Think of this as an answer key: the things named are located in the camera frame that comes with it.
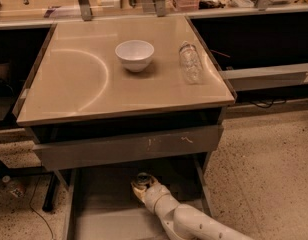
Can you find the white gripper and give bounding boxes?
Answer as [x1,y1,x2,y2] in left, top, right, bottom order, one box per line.
[131,175,170,213]

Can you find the silver redbull can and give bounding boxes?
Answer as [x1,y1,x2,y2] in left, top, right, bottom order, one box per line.
[134,172,153,189]

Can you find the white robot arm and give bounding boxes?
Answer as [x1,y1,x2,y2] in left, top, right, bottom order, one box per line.
[131,173,253,240]

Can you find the grey open middle drawer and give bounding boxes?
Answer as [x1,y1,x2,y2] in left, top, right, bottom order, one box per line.
[62,155,210,240]

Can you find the grey top drawer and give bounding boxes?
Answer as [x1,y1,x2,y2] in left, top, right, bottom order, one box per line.
[33,125,223,171]

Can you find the black table leg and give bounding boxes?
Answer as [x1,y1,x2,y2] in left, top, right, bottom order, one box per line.
[42,174,59,212]

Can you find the clear plastic bottle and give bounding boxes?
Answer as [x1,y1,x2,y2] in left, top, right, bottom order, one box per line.
[179,41,203,84]

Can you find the small bottle on floor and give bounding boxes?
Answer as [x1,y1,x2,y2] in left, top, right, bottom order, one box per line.
[2,175,26,198]

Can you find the white bowl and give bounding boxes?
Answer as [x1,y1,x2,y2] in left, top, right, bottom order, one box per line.
[115,40,155,72]

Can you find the black floor cable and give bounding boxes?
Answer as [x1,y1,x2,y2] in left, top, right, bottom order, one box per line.
[28,175,56,240]

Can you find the grey metal bracket left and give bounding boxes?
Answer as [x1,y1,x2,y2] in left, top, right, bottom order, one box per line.
[78,0,92,21]

